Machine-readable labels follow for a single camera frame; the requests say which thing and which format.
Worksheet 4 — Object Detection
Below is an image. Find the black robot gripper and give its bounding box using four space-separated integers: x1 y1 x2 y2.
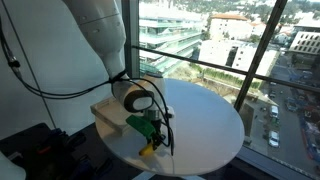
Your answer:
144 110 171 150

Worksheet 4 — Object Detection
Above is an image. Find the yellow banana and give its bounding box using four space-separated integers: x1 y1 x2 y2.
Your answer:
139 143 154 156

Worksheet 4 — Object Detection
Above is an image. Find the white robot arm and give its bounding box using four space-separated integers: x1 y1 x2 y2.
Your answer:
62 0 174 150

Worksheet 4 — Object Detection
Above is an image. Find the shallow wooden tray box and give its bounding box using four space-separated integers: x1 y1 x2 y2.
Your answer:
90 97 130 135

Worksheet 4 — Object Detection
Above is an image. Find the round white table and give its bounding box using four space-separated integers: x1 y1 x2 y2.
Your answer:
96 79 244 180

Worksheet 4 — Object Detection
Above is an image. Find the black window railing bar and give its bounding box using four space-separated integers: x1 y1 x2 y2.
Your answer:
131 45 320 93

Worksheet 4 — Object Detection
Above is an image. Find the white rounded object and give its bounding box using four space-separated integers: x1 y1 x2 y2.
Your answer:
0 151 26 180

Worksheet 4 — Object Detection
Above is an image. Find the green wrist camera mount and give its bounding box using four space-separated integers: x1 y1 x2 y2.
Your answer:
126 115 156 139

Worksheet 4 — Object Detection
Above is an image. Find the blue handled clamp tool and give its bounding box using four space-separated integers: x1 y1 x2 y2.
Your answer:
65 158 113 180

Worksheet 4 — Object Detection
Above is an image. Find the orange handled clamp tool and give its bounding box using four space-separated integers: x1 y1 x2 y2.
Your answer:
36 146 52 156

